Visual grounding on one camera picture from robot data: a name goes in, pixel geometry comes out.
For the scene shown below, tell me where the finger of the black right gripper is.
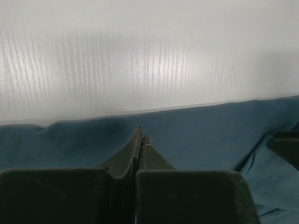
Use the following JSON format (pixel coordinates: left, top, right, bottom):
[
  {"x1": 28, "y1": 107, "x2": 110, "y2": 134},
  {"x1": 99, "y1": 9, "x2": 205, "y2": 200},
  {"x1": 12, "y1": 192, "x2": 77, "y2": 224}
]
[{"x1": 268, "y1": 132, "x2": 299, "y2": 170}]

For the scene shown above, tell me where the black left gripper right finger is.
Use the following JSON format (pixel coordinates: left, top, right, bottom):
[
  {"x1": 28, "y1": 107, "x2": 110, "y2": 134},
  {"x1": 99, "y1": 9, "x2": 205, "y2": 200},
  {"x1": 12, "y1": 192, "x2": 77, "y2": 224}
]
[{"x1": 135, "y1": 135, "x2": 260, "y2": 224}]

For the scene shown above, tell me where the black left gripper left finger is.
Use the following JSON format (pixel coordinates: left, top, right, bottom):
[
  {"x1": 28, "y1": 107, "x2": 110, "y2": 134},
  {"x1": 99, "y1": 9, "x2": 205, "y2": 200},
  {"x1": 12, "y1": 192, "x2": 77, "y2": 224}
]
[{"x1": 0, "y1": 127, "x2": 142, "y2": 224}]

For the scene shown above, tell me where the grey-blue t shirt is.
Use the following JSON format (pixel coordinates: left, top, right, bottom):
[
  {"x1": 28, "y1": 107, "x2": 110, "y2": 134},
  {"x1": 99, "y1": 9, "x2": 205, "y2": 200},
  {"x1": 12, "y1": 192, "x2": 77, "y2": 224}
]
[{"x1": 0, "y1": 96, "x2": 299, "y2": 224}]

